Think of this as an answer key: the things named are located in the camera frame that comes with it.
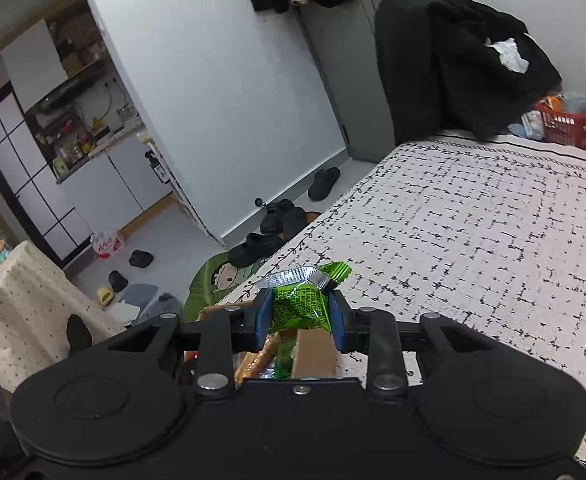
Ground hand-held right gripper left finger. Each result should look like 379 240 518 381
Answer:
105 288 275 398

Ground black item on cloth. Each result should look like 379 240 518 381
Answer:
66 314 94 356

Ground white crumpled cloth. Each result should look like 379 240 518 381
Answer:
488 37 530 73

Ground brown cardboard box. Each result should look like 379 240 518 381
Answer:
183 302 341 381

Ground grey door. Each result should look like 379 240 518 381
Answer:
298 0 424 163

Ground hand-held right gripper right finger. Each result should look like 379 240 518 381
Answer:
329 291 504 396

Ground white kitchen cabinet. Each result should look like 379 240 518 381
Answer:
55 132 174 256

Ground black framed sliding door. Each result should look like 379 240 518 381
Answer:
0 82 94 268

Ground blue cloth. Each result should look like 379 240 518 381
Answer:
560 91 586 113

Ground blue white floor mat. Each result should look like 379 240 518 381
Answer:
108 284 159 323

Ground red white plastic bag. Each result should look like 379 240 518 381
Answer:
89 230 125 261

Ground light green snack packet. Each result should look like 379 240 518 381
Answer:
255 261 352 333

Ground red plastic basket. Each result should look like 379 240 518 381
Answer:
533 95 586 150

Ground black spray bottle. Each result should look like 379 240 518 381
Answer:
145 150 171 184

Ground white spotted cloth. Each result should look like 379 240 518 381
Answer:
0 240 124 393

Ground green cartoon rug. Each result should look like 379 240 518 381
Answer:
182 210 324 321

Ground black white printed bedspread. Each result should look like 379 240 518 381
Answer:
233 130 586 476

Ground black coat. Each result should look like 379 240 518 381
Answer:
374 0 563 147

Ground black chunky shoe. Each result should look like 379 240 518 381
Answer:
260 199 294 233
227 232 284 267
273 206 308 241

